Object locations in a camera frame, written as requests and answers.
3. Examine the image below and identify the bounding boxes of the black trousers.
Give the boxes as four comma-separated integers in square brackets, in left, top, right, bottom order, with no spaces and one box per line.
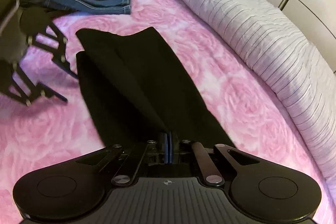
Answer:
[76,27,232,148]

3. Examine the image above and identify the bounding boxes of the blue jeans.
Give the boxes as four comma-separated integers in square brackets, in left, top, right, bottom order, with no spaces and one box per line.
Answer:
[20,0,131,15]

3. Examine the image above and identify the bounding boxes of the pink rose blanket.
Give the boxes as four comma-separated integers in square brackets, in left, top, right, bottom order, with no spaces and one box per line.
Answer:
[1,0,335,223]

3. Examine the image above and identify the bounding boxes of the lilac striped folded quilt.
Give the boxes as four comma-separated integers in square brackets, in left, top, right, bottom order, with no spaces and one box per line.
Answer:
[183,0,335,187]

